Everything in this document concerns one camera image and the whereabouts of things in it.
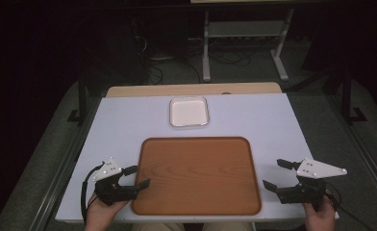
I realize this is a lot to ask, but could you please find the person's right hand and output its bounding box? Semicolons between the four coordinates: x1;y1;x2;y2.
302;196;338;231

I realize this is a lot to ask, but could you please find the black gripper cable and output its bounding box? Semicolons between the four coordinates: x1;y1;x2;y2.
80;162;106;225
324;184;369;227

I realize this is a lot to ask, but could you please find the brown wooden tray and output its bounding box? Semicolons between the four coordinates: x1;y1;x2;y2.
131;136;264;217

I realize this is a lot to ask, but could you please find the aluminium frame rail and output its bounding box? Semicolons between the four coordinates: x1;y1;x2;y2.
32;95;103;231
327;94;377;201

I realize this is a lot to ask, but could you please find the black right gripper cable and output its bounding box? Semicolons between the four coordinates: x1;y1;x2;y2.
324;184;369;227

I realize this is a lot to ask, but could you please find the black metal stand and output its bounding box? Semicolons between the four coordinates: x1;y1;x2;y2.
340;65;369;125
66;71;88;126

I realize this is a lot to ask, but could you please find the white metal desk frame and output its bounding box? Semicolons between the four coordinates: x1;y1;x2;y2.
201;9;295;83

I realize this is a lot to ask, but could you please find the white square dish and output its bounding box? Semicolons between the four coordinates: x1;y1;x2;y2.
168;95;211;128

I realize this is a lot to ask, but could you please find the black floor cable tangle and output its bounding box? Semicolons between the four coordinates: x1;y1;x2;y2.
208;44;252;67

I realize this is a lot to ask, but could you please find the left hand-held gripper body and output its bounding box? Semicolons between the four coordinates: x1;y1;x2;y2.
91;156;138;207

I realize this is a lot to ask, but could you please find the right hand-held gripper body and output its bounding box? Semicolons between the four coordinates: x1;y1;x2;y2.
277;157;348;205

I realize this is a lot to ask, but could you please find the long black floor cable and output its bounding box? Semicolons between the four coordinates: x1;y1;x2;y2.
147;57;202;87

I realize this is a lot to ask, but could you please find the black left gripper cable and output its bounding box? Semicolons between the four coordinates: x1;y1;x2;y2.
80;162;106;225

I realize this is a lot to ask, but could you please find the person's left hand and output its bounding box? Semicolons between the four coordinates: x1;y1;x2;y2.
84;192;130;231

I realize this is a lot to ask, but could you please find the light wooden table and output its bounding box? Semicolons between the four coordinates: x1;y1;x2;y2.
106;82;284;98

